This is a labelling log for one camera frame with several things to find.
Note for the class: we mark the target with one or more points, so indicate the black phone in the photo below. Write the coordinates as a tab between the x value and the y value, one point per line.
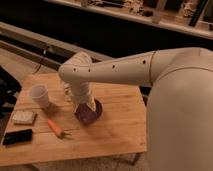
17	136

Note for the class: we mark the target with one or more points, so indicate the white plastic cup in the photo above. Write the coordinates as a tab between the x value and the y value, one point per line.
39	94

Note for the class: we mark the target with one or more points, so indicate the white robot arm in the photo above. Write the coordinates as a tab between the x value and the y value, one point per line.
179	107

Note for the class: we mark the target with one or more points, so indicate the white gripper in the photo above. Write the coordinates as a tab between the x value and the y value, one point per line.
80	93

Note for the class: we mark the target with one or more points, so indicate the white sponge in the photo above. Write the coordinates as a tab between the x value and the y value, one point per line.
23	117

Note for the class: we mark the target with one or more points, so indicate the dark purple bowl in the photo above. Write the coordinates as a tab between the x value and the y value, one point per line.
86	115

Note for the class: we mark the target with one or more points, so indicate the wooden table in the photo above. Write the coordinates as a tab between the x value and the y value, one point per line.
121	129

